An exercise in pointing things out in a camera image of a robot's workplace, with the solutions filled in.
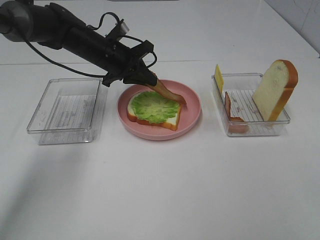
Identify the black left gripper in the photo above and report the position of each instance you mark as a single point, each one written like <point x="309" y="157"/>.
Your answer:
<point x="127" y="64"/>

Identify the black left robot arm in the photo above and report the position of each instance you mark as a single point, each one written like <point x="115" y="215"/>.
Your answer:
<point x="55" y="27"/>

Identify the clear plastic tray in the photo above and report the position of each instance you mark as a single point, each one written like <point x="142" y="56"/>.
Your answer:
<point x="240" y="88"/>
<point x="70" y="111"/>

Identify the yellow cheese slice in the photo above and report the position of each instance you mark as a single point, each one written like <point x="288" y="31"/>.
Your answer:
<point x="219" y="79"/>

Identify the pink round plate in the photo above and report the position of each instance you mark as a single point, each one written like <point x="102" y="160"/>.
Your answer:
<point x="189" y="115"/>

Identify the red bacon strip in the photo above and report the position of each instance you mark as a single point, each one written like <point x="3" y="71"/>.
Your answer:
<point x="237" y="125"/>

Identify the green lettuce leaf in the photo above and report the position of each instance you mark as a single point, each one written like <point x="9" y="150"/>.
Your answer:
<point x="155" y="110"/>

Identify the brown bacon strip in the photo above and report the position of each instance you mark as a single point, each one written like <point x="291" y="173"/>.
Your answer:
<point x="161" y="89"/>

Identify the clear right plastic tray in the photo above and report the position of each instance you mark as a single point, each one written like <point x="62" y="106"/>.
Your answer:
<point x="240" y="88"/>

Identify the white bread slice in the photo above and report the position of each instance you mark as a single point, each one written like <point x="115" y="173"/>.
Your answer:
<point x="275" y="89"/>
<point x="172" y="122"/>

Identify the clear left plastic tray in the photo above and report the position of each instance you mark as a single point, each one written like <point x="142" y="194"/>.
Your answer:
<point x="70" y="111"/>

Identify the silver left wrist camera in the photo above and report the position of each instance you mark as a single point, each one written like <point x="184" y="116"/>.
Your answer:
<point x="123" y="29"/>

